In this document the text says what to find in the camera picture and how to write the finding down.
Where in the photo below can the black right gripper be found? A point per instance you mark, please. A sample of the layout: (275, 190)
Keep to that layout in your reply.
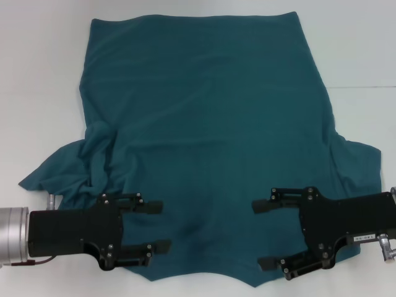
(346, 216)

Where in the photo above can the teal blue shirt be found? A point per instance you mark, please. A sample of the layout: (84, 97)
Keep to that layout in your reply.
(201, 123)

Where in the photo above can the silver plug at left wrist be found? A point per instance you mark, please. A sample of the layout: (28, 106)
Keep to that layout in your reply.
(51, 202)

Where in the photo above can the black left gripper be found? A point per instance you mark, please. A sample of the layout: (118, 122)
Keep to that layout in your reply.
(74, 232)

